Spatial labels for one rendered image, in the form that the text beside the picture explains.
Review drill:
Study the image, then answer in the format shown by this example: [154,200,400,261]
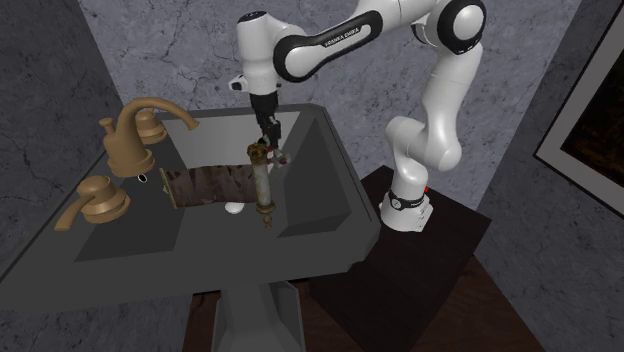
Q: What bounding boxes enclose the dark robot stand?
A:
[308,165,493,352]

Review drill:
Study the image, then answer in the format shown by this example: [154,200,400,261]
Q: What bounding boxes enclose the small red and white thing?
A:
[265,146,293,170]

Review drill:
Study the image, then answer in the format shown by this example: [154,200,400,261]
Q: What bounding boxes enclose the brown scroll with brass roller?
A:
[159,141,278,231]

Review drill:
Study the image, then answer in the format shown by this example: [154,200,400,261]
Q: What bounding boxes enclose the brass faucet spout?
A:
[98,96,201,179]

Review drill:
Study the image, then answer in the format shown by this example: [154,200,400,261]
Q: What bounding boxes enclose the dark framed wall picture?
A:
[532,3,624,219]

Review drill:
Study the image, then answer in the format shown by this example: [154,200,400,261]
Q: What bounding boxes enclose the grey pedestal sink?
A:
[0,103,382,352]

